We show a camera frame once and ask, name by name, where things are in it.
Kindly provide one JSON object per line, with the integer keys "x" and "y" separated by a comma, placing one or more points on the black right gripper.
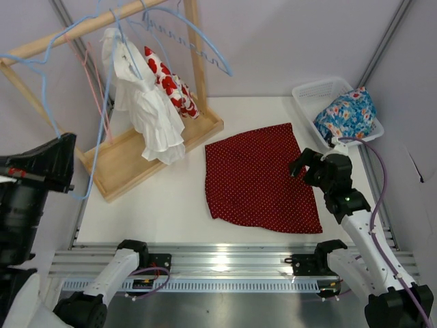
{"x": 313, "y": 167}

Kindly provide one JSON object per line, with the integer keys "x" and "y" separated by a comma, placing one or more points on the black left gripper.
{"x": 42, "y": 175}

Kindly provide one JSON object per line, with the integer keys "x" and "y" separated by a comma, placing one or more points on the red polka dot skirt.
{"x": 248, "y": 182}

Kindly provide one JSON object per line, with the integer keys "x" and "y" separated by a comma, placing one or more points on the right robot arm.
{"x": 391, "y": 296}

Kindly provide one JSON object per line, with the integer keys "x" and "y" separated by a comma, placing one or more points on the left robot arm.
{"x": 22, "y": 208}

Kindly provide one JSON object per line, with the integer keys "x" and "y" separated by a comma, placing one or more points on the blue hanger holding dress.
{"x": 124, "y": 41}

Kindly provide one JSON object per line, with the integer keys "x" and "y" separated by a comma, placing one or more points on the wide blue plastic hanger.
{"x": 206, "y": 51}

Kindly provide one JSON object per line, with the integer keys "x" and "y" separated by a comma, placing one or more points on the wooden clothes rack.
{"x": 114, "y": 168}

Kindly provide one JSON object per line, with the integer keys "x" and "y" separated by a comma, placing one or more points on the white plastic basket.
{"x": 314, "y": 97}

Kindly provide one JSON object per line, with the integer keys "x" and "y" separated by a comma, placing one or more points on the blue floral garment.
{"x": 349, "y": 115}

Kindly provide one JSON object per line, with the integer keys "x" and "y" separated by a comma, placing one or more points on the white hanging dress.
{"x": 151, "y": 112}

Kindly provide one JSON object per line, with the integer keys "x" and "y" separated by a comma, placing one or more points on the red white floral garment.
{"x": 177, "y": 91}

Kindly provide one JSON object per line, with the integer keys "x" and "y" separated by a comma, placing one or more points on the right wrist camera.
{"x": 338, "y": 141}

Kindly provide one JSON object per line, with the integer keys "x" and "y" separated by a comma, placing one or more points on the pink wire hanger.
{"x": 95, "y": 84}

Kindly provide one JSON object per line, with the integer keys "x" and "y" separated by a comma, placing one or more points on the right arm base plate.
{"x": 305, "y": 265}

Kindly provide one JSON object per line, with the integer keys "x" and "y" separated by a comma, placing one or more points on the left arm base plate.
{"x": 159, "y": 260}

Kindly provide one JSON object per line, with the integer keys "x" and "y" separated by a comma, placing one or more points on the aluminium mounting rail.
{"x": 190, "y": 260}

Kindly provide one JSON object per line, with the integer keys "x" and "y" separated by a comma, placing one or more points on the white slotted cable duct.
{"x": 287, "y": 285}

